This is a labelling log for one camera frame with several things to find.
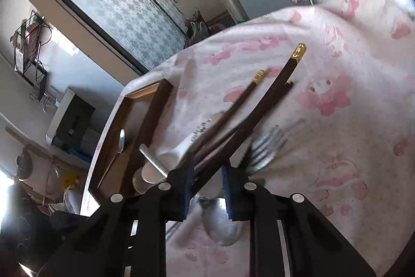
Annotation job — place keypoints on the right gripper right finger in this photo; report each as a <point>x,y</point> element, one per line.
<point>288,236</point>

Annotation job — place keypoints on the gold dark chopstick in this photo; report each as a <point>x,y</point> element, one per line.
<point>274,95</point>

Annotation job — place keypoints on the white ceramic soup spoon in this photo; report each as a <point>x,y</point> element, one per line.
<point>171,158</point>

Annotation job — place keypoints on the large steel spoon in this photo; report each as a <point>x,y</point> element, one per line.
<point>153,172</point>

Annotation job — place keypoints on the brown wooden tray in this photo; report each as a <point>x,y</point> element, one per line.
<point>117,155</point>

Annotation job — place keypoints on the steel fork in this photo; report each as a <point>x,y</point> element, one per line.
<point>265,149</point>

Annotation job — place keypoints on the pink patterned tablecloth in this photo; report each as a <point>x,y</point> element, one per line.
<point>348,121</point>

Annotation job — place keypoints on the wire wall shelf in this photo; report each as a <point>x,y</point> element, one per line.
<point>27,42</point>

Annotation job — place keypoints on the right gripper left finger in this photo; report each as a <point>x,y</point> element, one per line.
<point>126,232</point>

